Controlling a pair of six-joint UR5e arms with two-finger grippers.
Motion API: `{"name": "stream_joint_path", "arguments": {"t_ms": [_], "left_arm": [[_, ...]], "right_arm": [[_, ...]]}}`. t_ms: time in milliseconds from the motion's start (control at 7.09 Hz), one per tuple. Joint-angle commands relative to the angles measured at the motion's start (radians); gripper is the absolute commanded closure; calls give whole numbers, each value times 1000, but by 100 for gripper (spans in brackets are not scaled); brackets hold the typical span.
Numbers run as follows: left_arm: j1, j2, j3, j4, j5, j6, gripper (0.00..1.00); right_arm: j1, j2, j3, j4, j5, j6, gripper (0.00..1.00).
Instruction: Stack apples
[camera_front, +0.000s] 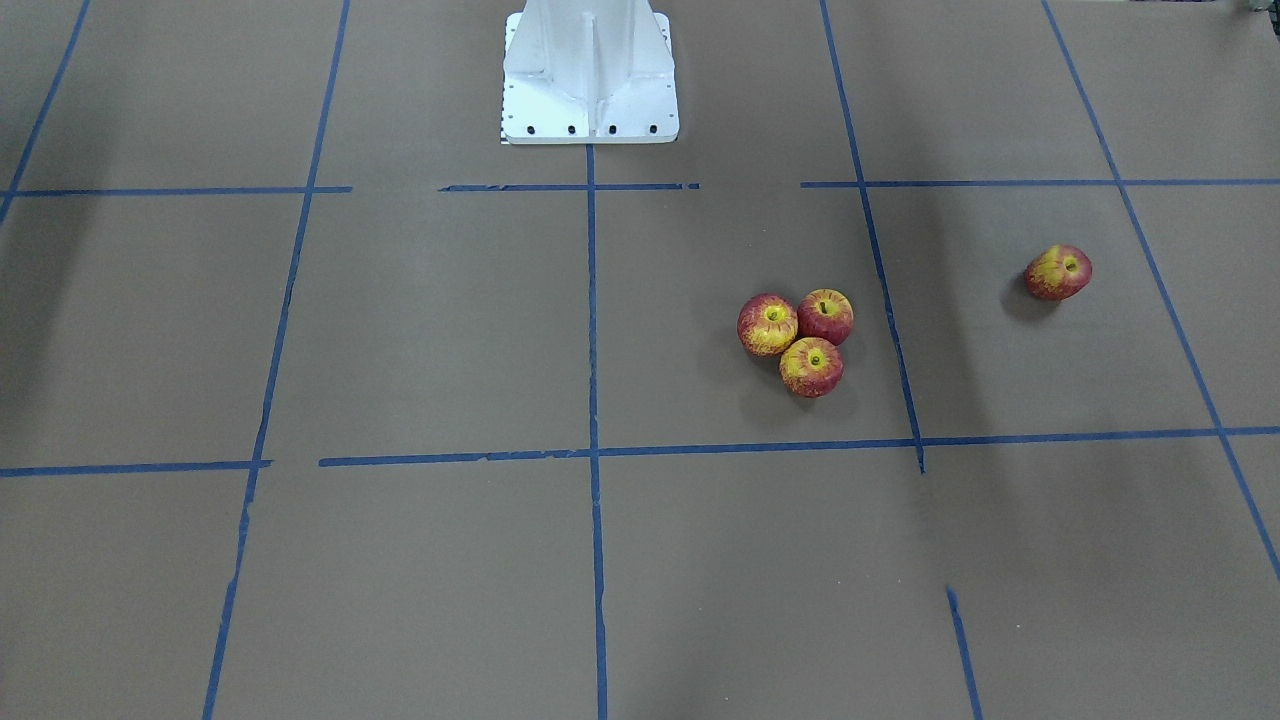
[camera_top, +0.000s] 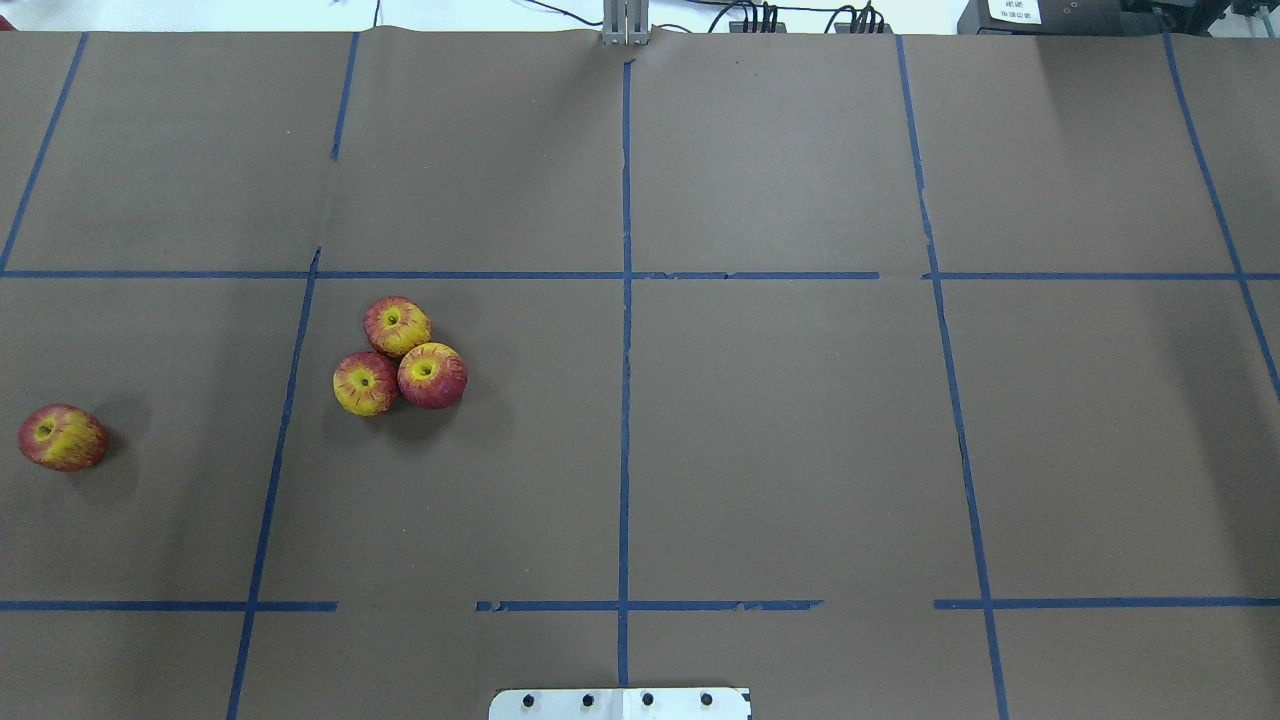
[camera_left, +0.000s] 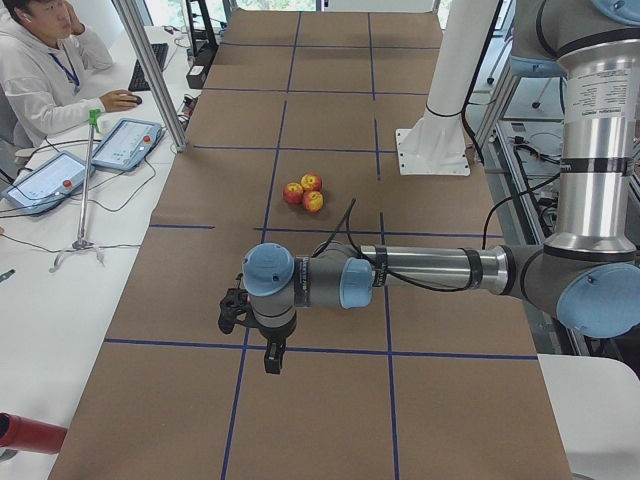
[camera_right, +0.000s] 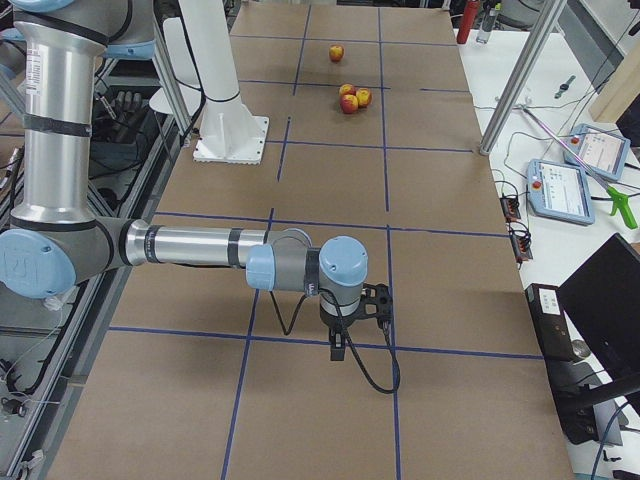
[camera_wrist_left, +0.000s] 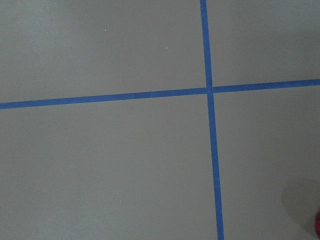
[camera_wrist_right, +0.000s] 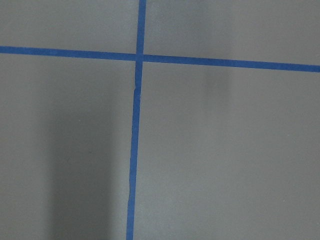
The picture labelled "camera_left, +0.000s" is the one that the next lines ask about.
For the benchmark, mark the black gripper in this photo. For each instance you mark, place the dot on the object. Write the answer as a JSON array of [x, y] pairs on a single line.
[[274, 336]]

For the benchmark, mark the red yellow apple back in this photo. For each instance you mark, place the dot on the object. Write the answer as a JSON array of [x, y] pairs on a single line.
[[311, 182]]

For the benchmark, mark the red yellow apple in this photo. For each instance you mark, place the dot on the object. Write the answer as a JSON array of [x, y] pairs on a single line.
[[312, 201], [293, 193], [311, 182]]

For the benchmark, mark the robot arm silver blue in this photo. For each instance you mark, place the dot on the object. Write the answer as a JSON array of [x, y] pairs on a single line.
[[584, 274]]

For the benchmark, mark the red yellow apple front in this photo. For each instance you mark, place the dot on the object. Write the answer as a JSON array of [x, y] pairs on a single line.
[[312, 201]]

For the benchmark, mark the red yellow apple left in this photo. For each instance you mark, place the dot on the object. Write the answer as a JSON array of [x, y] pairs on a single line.
[[293, 193]]

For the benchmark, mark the brown paper table cover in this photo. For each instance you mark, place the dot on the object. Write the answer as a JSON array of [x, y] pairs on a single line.
[[417, 385]]

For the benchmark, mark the blue teach pendant far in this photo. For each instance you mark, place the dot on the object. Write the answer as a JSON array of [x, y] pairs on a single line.
[[127, 144]]

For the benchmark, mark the blue teach pendant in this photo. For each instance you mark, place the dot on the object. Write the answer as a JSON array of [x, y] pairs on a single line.
[[127, 144], [46, 186]]

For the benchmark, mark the red cylinder bottle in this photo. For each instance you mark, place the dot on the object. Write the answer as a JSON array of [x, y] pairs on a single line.
[[25, 434]]

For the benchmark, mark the blue teach pendant near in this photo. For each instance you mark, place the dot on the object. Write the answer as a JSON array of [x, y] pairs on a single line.
[[46, 186]]

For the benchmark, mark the black device box on desk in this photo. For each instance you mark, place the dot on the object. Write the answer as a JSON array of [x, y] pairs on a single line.
[[196, 77]]

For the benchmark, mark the person in white hoodie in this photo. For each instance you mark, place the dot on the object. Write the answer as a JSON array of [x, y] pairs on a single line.
[[46, 53]]

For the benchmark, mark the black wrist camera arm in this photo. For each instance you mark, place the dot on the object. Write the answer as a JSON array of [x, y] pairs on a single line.
[[235, 309]]

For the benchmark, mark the metal grabber stick green handle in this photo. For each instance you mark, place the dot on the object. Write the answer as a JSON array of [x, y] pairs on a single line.
[[82, 243]]

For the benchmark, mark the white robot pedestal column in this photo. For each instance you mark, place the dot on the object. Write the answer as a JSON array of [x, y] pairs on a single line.
[[435, 145]]

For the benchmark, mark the aluminium frame post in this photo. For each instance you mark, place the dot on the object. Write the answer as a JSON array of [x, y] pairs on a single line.
[[133, 25]]

